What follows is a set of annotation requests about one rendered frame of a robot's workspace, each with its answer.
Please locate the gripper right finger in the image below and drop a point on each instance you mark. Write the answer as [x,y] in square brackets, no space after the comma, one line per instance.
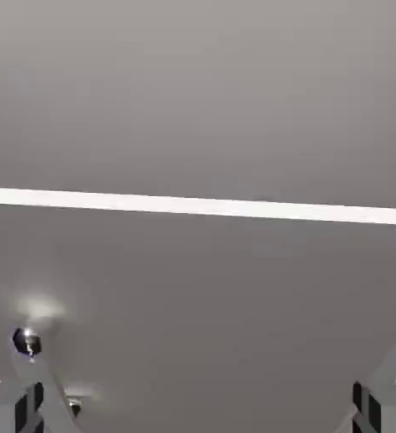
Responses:
[367,411]

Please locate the grey cabinet door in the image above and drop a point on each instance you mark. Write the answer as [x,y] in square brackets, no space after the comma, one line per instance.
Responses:
[218,304]
[198,94]

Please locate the round dark metal knob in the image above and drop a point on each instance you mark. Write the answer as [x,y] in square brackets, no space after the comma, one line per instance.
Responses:
[74,406]
[27,342]

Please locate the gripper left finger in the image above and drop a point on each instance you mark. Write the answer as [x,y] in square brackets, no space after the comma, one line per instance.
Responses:
[28,411]

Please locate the white cabinet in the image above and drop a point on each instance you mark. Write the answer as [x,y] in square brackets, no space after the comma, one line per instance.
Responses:
[198,206]

